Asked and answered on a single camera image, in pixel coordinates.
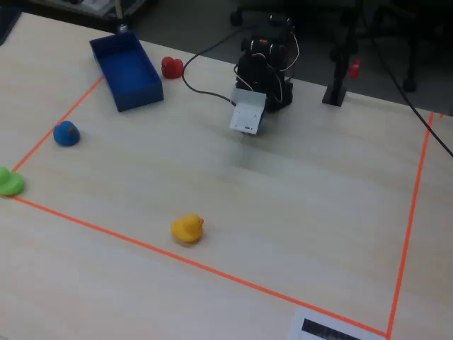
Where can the red rubber duck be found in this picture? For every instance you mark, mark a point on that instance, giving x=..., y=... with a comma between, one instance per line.
x=171, y=69

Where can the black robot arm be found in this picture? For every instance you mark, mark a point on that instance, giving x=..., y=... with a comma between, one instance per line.
x=258, y=74

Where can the yellow rubber duck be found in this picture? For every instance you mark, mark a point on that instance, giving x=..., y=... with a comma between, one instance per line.
x=185, y=230

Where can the blue open box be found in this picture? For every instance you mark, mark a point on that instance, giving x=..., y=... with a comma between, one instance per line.
x=124, y=67

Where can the blue rubber duck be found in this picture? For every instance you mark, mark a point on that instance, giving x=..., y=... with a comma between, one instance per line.
x=65, y=136

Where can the green rubber duck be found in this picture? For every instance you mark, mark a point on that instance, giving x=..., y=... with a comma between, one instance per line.
x=10, y=184

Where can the orange tape line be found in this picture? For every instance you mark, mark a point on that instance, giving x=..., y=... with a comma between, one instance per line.
x=212, y=270
x=412, y=212
x=81, y=101

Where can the white paper with black bar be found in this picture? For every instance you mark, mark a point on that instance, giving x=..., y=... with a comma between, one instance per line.
x=297, y=318

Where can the small silver cylinder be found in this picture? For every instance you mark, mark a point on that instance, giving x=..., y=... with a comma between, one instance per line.
x=122, y=28

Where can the black office chair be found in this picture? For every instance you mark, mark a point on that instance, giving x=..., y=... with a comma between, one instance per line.
x=410, y=85

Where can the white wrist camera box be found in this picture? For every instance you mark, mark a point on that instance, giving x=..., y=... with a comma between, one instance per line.
x=246, y=113

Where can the black camera stand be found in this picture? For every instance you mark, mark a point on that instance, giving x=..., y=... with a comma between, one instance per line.
x=334, y=93

